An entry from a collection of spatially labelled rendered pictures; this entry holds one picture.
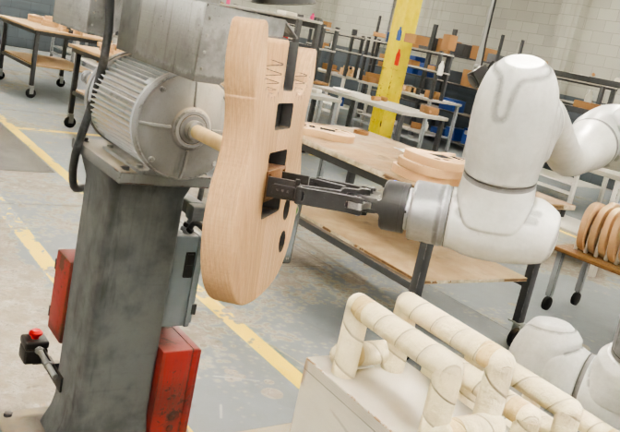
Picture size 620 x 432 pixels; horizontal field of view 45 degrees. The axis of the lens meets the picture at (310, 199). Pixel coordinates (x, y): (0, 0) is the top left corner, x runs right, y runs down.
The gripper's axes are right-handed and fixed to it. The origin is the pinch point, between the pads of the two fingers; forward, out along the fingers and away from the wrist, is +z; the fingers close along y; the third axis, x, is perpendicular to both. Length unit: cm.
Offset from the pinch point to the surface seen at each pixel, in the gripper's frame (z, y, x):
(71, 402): 63, 60, -78
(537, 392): -42.0, -10.7, -19.1
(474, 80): -25, 64, 21
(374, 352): -20.4, -15.7, -17.0
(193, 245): 41, 76, -33
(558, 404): -45, -13, -19
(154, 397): 44, 70, -76
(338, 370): -16.7, -20.0, -18.9
